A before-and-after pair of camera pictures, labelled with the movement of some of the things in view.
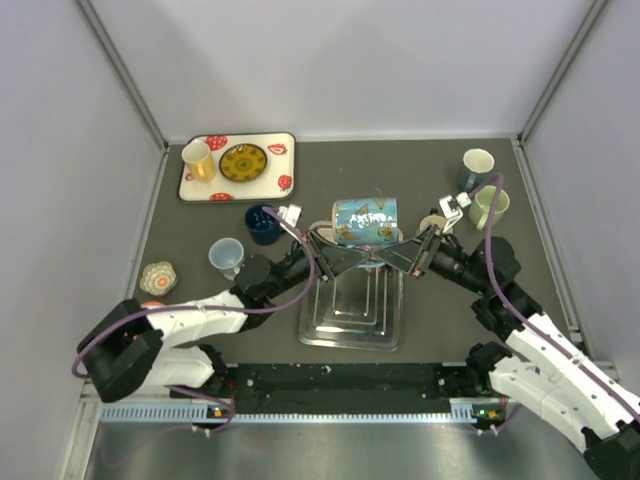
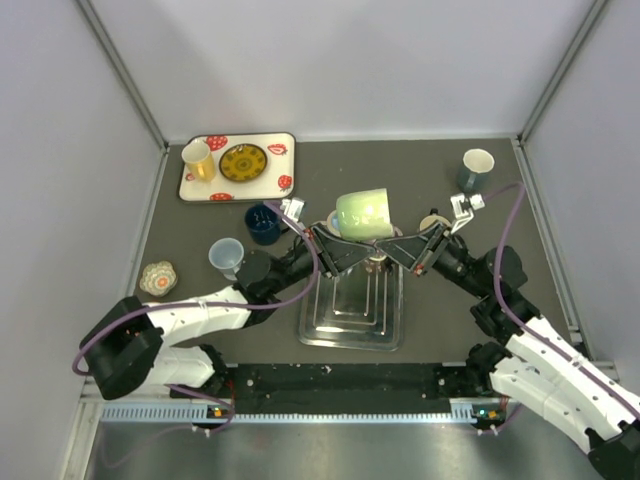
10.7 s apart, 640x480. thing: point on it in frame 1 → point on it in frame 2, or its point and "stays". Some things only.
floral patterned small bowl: x=158 y=278 stays
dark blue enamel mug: x=263 y=227 stays
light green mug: x=479 y=211 → x=364 y=215
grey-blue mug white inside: x=476 y=163 stays
